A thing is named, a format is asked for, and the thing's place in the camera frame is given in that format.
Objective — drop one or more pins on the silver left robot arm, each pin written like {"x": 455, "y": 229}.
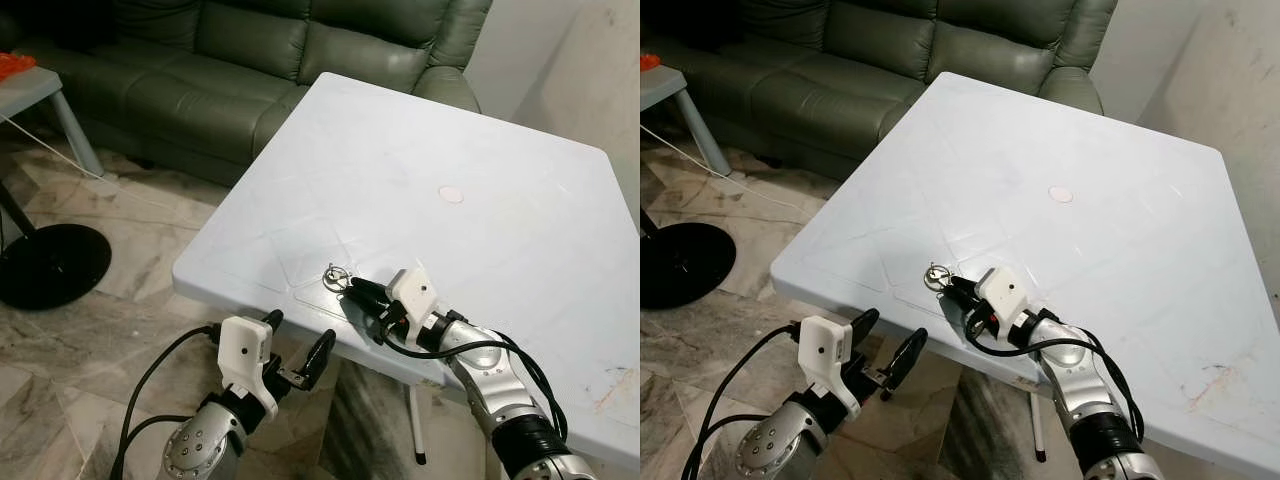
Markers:
{"x": 200, "y": 445}
{"x": 775, "y": 445}

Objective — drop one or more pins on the black round stand base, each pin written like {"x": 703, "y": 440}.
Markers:
{"x": 55, "y": 265}
{"x": 690, "y": 265}

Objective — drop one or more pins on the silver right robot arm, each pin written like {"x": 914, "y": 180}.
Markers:
{"x": 1078, "y": 388}
{"x": 492, "y": 388}

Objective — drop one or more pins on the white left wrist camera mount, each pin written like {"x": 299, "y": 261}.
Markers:
{"x": 243, "y": 345}
{"x": 824, "y": 345}

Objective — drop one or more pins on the white plastic square table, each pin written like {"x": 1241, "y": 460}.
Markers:
{"x": 1100, "y": 260}
{"x": 430, "y": 240}

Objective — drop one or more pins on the small grey side table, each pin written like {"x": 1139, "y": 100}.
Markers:
{"x": 28, "y": 88}
{"x": 660, "y": 86}

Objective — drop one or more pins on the green leather sofa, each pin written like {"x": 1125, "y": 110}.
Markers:
{"x": 860, "y": 70}
{"x": 230, "y": 70}

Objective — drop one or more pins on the orange object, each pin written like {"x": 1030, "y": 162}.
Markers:
{"x": 648, "y": 62}
{"x": 14, "y": 64}

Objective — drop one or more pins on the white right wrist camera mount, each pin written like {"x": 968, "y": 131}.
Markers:
{"x": 413, "y": 290}
{"x": 1003, "y": 290}

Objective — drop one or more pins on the white table leg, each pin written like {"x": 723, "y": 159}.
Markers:
{"x": 416, "y": 430}
{"x": 1039, "y": 442}

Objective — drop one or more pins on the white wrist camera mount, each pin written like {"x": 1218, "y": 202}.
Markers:
{"x": 824, "y": 345}
{"x": 1003, "y": 290}
{"x": 413, "y": 290}
{"x": 243, "y": 345}

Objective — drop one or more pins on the pink round table plug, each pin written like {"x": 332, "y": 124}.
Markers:
{"x": 1061, "y": 194}

